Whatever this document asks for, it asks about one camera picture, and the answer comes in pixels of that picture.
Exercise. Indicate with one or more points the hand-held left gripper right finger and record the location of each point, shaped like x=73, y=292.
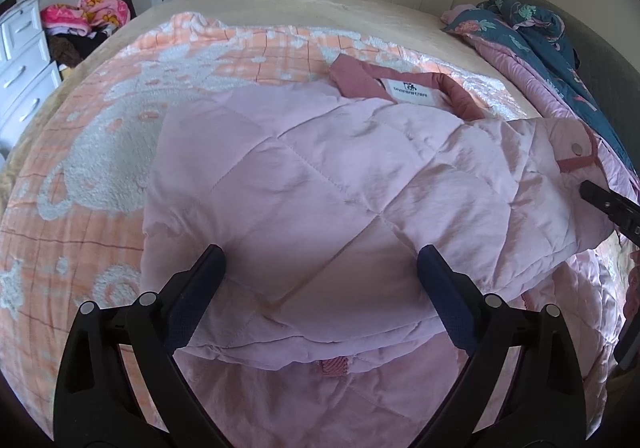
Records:
x=447, y=288

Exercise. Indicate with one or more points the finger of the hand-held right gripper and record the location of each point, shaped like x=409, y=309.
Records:
x=615, y=208
x=631, y=340

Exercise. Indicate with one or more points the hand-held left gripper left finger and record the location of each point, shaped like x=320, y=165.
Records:
x=202, y=278

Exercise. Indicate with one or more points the pink quilted jacket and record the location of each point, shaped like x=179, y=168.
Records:
x=325, y=168

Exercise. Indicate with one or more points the dark chair with clothes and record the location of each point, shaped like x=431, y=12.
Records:
x=70, y=48

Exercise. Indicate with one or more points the grey padded headboard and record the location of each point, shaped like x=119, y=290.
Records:
x=600, y=58

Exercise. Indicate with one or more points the orange checked blanket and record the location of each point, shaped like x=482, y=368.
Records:
x=100, y=138

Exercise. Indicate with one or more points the blue floral quilt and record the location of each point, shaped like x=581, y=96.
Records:
x=525, y=28

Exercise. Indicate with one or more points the white drawer chest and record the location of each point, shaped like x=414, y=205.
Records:
x=25, y=58

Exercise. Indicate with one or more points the bed with beige sheet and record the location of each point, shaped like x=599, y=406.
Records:
x=300, y=3

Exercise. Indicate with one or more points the pink cartoon blanket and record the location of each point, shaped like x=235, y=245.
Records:
x=100, y=3

